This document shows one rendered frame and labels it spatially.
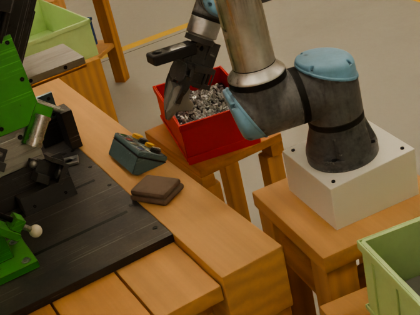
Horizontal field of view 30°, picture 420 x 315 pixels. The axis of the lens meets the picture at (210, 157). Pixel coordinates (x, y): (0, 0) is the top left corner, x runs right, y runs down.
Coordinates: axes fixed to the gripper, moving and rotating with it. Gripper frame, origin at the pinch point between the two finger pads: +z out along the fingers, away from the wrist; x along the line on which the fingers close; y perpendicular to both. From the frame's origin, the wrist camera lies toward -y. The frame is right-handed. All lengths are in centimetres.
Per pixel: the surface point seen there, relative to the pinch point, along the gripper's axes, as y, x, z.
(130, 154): -5.4, 0.6, 11.7
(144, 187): -7.9, -14.2, 14.7
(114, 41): 110, 271, 13
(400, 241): 13, -70, 0
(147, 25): 171, 354, 3
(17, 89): -32.7, 12.0, 4.6
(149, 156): -2.3, -2.9, 10.4
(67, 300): -27, -33, 34
